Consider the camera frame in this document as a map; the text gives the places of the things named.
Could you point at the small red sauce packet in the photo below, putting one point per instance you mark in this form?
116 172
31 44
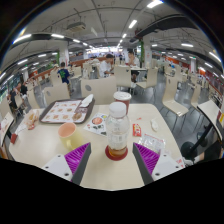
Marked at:
137 130

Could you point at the dark food tray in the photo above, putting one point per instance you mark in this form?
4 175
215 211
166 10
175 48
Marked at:
60 111

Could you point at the ceiling air conditioner unit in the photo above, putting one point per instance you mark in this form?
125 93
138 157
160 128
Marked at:
76 27

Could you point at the beige side table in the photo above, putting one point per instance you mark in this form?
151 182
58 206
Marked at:
210 111
6 123

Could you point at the clear plastic bag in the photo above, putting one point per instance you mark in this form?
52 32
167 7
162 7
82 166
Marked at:
152 143

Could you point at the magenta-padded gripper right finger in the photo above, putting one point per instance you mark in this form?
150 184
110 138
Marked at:
166 166

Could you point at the person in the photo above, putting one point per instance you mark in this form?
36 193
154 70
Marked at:
14 96
64 74
24 89
105 68
134 63

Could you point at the beige chairs group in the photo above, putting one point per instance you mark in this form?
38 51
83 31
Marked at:
100 90

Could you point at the small red box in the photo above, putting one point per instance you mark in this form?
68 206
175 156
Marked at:
13 138

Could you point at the clear plastic drink bottle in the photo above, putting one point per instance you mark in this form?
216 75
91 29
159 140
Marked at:
117 133

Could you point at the red white printed paper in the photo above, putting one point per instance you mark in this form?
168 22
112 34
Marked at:
180 162

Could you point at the white napkin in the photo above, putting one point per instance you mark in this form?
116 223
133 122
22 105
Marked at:
87 100

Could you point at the colourful printed leaflet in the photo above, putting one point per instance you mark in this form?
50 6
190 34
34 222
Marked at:
96 123

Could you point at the ceiling lights group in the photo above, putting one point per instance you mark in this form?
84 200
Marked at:
57 35

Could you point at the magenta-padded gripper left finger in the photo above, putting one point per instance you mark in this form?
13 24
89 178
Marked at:
58 166

